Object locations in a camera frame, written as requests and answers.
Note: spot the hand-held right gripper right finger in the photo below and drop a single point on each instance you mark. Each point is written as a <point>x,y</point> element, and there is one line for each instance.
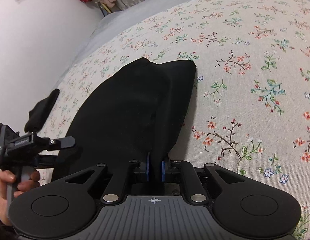
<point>163,171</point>

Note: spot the floral bed sheet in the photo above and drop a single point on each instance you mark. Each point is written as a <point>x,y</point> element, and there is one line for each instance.
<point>245,92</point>

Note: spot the dark yellow-edged object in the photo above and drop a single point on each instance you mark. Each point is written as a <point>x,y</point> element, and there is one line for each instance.
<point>106,8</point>

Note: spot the folded black garment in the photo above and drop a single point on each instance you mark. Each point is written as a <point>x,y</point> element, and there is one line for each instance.
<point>41,112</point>

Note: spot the person's left hand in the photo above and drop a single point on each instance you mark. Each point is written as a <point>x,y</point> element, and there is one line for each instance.
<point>29,186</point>

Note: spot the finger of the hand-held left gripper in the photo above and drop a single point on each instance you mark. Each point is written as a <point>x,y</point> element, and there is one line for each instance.
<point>62,143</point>
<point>48,160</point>

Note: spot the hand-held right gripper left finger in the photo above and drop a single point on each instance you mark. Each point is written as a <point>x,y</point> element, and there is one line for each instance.
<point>148,167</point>

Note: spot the black pants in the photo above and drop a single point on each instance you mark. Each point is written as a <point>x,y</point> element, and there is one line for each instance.
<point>125,110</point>

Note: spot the person's left forearm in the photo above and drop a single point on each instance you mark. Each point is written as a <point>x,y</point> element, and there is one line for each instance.
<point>1,215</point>

